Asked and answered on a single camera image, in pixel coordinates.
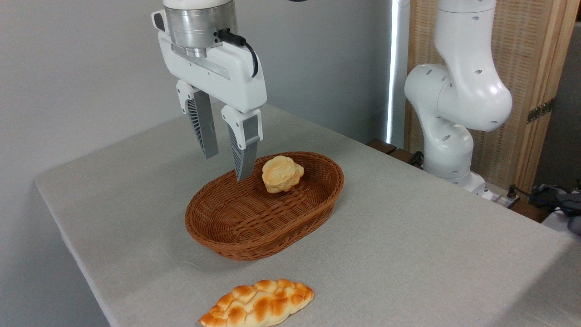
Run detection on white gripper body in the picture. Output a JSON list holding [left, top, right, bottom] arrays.
[[152, 10, 267, 114]]

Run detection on black and blue cables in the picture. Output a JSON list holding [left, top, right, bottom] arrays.
[[507, 182, 581, 214]]

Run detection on braided bread loaf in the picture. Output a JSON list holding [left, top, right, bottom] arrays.
[[198, 278, 315, 327]]

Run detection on grey device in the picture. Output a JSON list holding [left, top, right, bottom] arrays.
[[556, 192, 581, 235]]

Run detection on grey tablecloth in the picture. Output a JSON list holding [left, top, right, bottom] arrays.
[[34, 95, 581, 327]]

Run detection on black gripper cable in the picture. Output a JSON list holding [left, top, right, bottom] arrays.
[[217, 29, 259, 78]]

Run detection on wooden bamboo folding screen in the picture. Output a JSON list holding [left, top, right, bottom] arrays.
[[404, 0, 581, 196]]

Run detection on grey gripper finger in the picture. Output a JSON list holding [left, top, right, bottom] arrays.
[[221, 105, 263, 182], [176, 80, 219, 159]]

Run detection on round bread roll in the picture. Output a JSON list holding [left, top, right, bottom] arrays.
[[262, 155, 305, 194]]

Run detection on white vertical pole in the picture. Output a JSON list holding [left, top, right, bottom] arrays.
[[386, 0, 411, 148]]

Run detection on brown wicker basket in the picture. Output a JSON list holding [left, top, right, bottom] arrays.
[[185, 151, 345, 262]]

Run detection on brown wooden block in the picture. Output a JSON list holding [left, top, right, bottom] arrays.
[[389, 149, 416, 165], [366, 139, 397, 155]]

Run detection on metal screen hinge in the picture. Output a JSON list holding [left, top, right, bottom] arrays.
[[527, 98, 555, 124]]

